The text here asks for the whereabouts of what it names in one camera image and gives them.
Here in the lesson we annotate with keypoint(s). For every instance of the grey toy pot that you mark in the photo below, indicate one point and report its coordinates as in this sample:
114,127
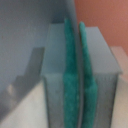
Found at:
24,29

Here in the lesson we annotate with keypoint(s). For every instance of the gripper right finger with green pad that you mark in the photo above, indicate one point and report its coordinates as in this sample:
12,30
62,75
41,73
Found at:
99,91

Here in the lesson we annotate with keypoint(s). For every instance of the gripper left finger with green pad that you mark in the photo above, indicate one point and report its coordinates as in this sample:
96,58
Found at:
59,69

